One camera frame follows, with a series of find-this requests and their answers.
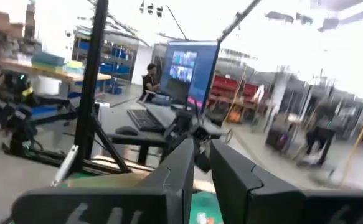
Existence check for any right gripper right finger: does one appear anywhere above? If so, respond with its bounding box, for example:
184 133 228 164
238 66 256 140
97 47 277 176
210 139 363 224

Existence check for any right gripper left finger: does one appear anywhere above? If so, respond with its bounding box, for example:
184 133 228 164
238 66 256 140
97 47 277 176
11 138 196 224

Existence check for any orange-handled silver spoon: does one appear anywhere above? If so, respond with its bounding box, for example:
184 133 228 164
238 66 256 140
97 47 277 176
196 212 215 224

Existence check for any dark gray desk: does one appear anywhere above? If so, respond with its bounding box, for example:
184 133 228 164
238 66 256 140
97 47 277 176
98 103 229 166

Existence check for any black computer keyboard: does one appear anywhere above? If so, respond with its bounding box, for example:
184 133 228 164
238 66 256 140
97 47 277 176
126 108 166 133

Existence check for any light wooden table board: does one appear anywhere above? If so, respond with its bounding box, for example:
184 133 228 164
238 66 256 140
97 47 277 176
90 155 156 174

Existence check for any desktop computer monitor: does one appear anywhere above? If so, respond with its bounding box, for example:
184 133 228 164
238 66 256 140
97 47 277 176
158 40 221 115

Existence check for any red storage shelf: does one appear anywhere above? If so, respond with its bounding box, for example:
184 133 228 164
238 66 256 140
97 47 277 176
210 73 263 110

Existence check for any black computer mouse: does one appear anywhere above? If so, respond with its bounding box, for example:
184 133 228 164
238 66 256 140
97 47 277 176
115 125 140 137

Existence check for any teal translucent plastic bin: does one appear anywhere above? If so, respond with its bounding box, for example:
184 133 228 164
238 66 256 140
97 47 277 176
189 190 225 224

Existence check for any shelving with blue bins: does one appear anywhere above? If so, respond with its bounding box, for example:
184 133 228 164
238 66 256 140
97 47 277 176
71 30 139 95

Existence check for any wooden table with stacks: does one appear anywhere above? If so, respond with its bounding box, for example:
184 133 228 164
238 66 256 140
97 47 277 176
0 51 112 97

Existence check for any black vertical frame post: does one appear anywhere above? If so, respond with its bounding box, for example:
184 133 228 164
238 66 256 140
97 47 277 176
72 0 133 175

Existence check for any yellow hanging strap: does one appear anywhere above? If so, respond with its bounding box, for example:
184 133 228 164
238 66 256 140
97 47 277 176
339 95 363 189

